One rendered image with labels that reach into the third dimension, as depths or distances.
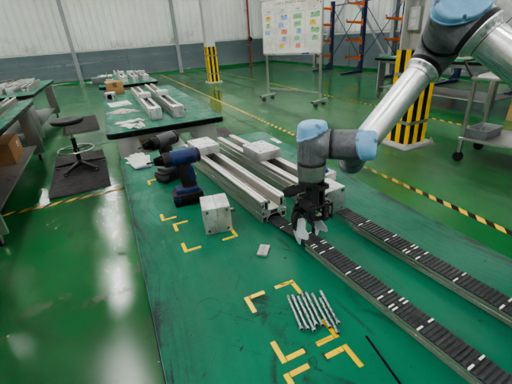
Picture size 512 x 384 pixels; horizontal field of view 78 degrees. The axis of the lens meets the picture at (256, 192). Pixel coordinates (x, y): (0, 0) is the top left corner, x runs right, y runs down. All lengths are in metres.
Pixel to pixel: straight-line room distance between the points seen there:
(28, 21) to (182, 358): 15.55
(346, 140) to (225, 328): 0.52
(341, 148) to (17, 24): 15.56
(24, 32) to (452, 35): 15.57
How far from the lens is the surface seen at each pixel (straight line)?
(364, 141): 0.80
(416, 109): 4.27
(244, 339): 0.76
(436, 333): 0.78
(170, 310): 0.85
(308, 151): 0.81
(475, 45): 0.94
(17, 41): 16.03
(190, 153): 1.22
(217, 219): 1.05
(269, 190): 1.15
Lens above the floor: 1.37
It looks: 26 degrees down
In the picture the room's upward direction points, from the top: 4 degrees counter-clockwise
